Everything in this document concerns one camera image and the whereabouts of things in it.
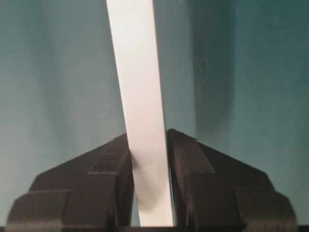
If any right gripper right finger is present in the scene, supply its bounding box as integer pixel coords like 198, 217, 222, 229
167, 129, 297, 232

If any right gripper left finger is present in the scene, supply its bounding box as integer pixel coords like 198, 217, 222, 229
7, 134, 134, 232

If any long white wooden board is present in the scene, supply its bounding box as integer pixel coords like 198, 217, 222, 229
107, 0, 173, 227

